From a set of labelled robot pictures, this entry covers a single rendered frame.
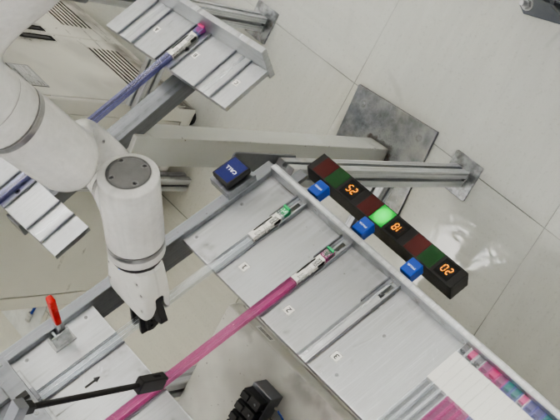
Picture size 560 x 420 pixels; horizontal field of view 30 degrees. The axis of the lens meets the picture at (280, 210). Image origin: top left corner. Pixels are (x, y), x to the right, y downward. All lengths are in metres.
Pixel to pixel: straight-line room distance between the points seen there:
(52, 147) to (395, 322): 0.61
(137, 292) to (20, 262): 1.27
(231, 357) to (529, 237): 0.72
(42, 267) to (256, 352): 1.02
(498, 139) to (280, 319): 0.90
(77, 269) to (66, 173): 1.63
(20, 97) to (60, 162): 0.11
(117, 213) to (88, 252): 1.50
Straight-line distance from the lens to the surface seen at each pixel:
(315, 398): 1.87
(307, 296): 1.62
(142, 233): 1.43
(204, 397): 2.05
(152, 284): 1.50
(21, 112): 1.22
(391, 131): 2.48
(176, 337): 2.97
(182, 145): 1.95
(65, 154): 1.28
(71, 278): 2.92
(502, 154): 2.34
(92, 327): 1.66
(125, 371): 1.61
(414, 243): 1.68
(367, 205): 1.72
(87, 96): 2.57
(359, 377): 1.55
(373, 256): 1.63
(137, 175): 1.39
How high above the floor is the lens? 2.08
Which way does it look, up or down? 51 degrees down
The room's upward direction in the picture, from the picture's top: 92 degrees counter-clockwise
